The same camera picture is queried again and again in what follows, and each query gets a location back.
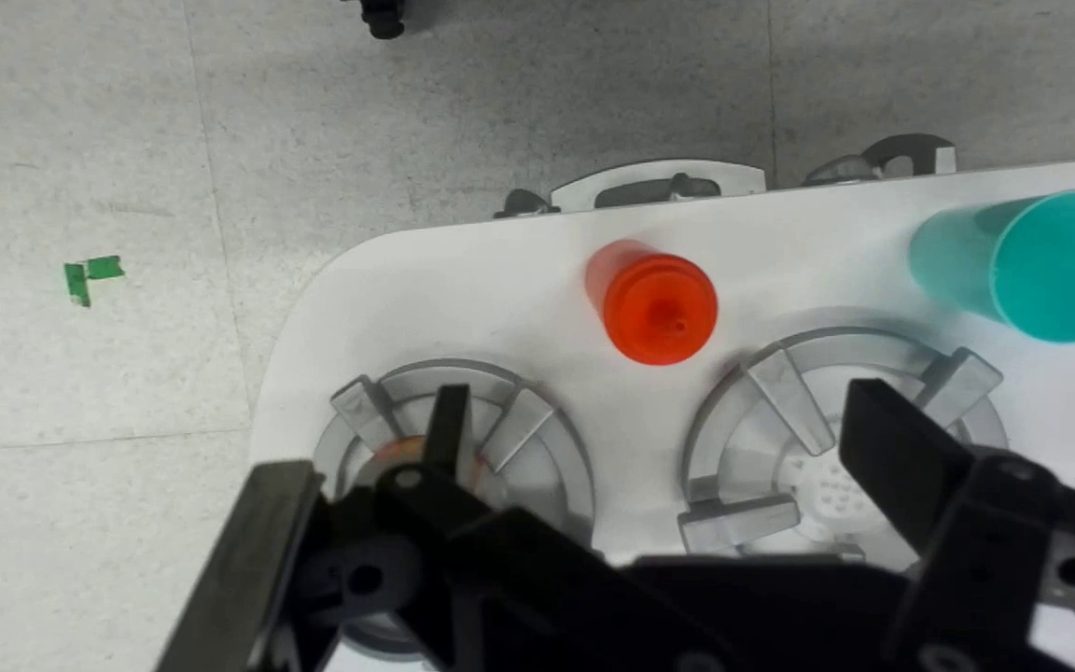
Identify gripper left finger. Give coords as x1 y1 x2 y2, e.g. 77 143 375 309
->
157 383 636 672

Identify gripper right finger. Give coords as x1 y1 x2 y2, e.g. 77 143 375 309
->
838 378 1075 672

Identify grey toy stove burner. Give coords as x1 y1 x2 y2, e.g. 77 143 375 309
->
677 327 1011 572
314 359 596 659

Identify teal toy cup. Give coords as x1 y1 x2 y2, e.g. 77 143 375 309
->
908 189 1075 344

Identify orange toy squeeze bottle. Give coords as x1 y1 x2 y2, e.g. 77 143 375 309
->
584 239 719 367

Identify grey toy stove knob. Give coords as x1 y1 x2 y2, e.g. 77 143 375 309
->
801 133 958 187
493 189 559 221

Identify white toy kitchen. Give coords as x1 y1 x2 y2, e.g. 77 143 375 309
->
248 133 1075 672

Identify green tape piece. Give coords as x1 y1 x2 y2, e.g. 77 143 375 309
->
63 255 126 309

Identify black caster wheel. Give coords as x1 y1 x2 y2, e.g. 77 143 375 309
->
342 0 408 41

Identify grey toy oven handle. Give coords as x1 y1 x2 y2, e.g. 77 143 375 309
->
551 160 768 215

